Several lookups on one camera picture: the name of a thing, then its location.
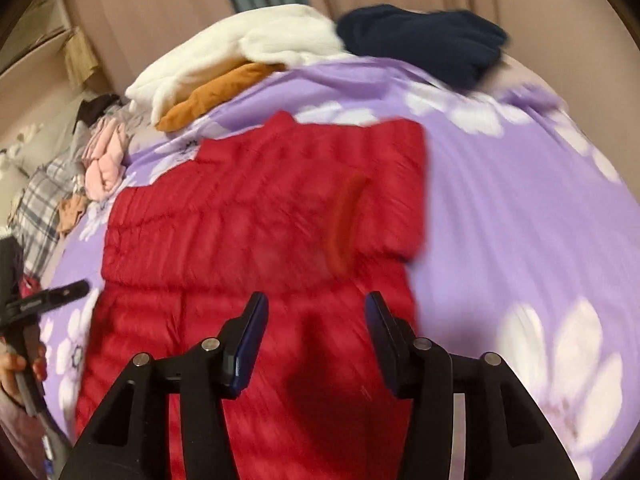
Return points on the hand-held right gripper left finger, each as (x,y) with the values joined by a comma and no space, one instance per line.
(247,345)

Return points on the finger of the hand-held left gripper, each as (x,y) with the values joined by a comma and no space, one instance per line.
(55,295)

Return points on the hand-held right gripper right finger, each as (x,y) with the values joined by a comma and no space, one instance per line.
(382,345)

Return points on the red down jacket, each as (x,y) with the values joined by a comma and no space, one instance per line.
(250,220)

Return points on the person's left forearm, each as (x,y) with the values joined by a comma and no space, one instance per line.
(12,427)

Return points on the person's left hand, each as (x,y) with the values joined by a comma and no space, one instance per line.
(10,370)

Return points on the grey plaid cloth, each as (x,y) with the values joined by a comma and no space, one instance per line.
(40,210)

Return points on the small tan cloth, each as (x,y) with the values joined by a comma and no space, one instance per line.
(70,212)

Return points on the pink garment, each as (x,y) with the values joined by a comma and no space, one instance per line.
(105,170)

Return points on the grey garment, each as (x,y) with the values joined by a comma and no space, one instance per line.
(77,142)

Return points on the purple floral bedsheet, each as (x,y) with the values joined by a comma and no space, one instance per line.
(500,210)

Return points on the dark cloth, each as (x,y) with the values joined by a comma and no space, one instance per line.
(95,107)

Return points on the tan straw object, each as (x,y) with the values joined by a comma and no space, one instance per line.
(80,57)

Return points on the orange garment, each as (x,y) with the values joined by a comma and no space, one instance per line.
(210,95)

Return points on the white fleece garment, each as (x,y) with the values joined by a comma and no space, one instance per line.
(225,40)

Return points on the navy garment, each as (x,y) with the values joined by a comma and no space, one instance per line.
(425,35)

